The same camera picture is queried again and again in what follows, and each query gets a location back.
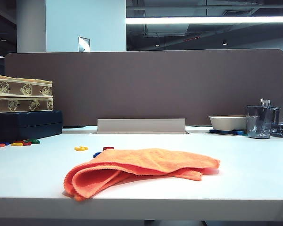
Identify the orange microfiber cloth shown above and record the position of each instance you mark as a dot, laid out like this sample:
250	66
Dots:
141	160

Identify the red letter q magnet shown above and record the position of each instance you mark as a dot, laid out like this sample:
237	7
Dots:
108	148

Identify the blue letter g magnet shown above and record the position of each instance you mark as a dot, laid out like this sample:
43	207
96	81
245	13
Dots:
96	155

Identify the yellow letter u magnet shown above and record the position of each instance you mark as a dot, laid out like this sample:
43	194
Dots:
81	148

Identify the green letter w magnet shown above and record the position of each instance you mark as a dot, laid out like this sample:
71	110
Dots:
35	141

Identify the red letter b magnet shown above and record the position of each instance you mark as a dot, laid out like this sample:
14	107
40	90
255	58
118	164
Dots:
26	143

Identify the yellow letter p magnet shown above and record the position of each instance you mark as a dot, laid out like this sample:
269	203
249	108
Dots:
16	144

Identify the orange letter c magnet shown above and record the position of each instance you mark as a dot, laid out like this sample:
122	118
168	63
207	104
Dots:
0	145

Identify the brown desk divider panel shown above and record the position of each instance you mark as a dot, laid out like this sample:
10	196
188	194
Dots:
155	89

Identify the beige paper bowl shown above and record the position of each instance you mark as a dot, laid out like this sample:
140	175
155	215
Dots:
226	122

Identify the blue mat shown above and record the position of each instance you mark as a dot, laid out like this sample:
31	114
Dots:
238	132

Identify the white ceiling light strip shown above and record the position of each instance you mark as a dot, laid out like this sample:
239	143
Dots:
202	20

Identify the dark blue hard case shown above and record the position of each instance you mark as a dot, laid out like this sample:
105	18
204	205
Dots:
26	124

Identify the clear smoky plastic cup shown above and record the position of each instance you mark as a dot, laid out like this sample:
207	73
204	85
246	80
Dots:
258	122

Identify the metal clip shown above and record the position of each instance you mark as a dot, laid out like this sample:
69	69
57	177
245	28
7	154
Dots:
265	102

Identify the thin patterned brown box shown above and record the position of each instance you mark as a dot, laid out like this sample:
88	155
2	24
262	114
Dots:
14	104

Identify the thick patterned brown box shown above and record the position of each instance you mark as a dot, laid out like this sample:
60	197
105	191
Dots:
14	87

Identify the tall clear plastic container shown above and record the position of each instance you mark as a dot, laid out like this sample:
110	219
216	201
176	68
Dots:
276	117

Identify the white round column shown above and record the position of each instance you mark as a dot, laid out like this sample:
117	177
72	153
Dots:
30	26

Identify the small wall sign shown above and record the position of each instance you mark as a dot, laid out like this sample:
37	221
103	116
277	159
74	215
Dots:
83	44

